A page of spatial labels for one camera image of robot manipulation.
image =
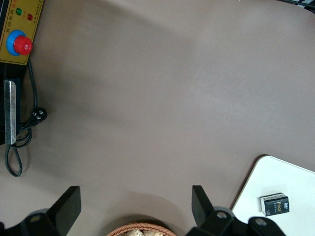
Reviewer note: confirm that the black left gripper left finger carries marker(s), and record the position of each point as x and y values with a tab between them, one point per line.
65	211

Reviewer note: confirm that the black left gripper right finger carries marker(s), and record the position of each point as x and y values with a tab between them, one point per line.
201	209

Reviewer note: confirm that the beige plastic tray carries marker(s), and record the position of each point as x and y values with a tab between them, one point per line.
283	182

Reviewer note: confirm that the clear bag peanut brittle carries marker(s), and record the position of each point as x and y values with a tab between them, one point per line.
134	233
152	233

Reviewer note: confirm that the round wicker basket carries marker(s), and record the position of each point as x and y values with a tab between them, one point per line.
133	227

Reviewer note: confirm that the small black carton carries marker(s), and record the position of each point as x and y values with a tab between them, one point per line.
276	205

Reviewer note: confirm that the black box with silver strip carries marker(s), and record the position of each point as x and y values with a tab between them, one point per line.
11	110

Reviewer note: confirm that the yellow emergency stop box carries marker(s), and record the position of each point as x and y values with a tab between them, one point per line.
24	24

